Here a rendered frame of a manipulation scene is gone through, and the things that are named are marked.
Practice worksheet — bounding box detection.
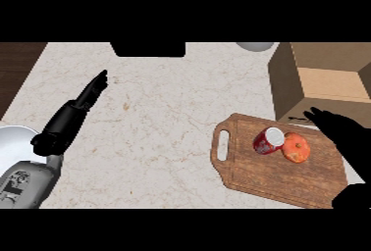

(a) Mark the red can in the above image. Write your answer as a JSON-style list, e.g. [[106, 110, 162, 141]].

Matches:
[[253, 126, 287, 156]]

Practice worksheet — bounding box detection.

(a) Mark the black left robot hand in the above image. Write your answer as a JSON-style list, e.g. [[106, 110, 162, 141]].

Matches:
[[29, 69, 111, 157]]

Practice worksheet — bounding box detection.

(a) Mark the grey round bowl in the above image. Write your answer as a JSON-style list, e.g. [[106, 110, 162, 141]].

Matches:
[[235, 42, 275, 53]]

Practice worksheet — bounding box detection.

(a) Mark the brown cardboard box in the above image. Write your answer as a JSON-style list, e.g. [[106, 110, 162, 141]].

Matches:
[[266, 42, 371, 129]]

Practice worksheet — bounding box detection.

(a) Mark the white round plate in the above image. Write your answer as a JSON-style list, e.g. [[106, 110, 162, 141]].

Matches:
[[0, 125, 47, 177]]

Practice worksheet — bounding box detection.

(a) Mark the brown wooden cutting board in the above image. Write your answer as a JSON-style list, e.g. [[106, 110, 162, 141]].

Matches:
[[210, 112, 349, 210]]

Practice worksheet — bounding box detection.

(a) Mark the black appliance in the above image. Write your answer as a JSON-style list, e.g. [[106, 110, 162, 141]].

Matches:
[[109, 42, 186, 59]]

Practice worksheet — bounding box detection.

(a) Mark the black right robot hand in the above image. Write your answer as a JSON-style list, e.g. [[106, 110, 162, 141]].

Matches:
[[301, 106, 371, 210]]

